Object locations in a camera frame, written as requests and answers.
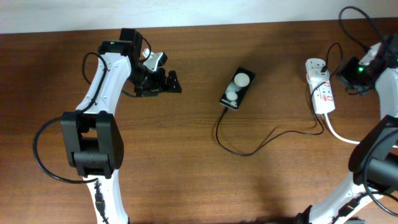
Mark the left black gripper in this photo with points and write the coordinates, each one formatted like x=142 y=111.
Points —
x=159 y=84

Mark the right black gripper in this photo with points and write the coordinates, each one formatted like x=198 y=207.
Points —
x=344 y=74

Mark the black smartphone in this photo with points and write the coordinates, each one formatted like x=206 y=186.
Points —
x=237 y=88

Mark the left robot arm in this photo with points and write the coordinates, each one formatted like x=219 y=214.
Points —
x=92 y=139

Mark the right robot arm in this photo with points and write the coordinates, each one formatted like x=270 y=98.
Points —
x=372 y=166

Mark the white USB charger plug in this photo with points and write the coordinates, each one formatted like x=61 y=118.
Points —
x=315 y=75

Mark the white power strip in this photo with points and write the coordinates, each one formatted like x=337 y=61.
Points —
x=322 y=97

